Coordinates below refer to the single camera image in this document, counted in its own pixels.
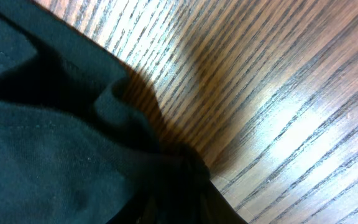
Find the black t-shirt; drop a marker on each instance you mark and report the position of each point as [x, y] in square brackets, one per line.
[71, 151]

